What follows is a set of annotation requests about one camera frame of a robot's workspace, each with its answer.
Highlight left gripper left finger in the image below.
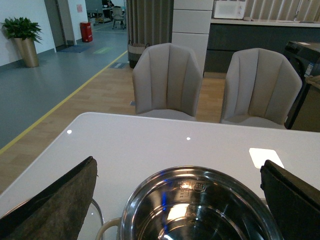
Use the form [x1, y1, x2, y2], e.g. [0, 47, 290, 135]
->
[0, 156, 98, 240]

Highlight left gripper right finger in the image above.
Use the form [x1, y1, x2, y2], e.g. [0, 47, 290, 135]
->
[260, 160, 320, 240]

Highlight glass pot lid with knob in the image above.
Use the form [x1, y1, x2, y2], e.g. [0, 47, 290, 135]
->
[1, 199, 105, 227]

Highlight grey office chair far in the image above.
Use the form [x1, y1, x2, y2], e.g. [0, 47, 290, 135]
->
[112, 6, 125, 29]

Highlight potted green plant gold planter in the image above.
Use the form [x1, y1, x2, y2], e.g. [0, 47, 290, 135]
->
[2, 17, 42, 68]

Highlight white tall cabinet column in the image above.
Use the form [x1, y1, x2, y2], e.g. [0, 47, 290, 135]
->
[171, 0, 214, 72]

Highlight white electric cooking pot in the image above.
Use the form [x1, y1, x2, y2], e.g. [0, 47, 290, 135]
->
[96, 166, 283, 240]

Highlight woven laundry basket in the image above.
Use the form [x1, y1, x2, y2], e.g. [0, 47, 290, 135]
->
[128, 39, 150, 69]

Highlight white microwave oven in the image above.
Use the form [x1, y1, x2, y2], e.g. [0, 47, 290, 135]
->
[212, 0, 247, 20]

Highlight brown sofa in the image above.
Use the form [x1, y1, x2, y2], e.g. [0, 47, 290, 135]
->
[292, 75, 320, 133]

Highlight right beige upholstered chair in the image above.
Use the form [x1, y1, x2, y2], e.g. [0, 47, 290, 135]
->
[219, 48, 303, 129]

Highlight red fire extinguisher box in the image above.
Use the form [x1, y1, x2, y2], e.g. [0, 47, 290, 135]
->
[80, 22, 93, 43]

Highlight beige upholstered chair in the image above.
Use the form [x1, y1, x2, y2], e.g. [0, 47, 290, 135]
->
[132, 43, 203, 121]
[219, 48, 303, 129]

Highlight dark kitchen counter cabinet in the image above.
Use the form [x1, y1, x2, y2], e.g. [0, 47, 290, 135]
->
[204, 19, 320, 73]

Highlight left beige upholstered chair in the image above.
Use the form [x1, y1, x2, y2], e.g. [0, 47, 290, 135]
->
[132, 43, 203, 121]

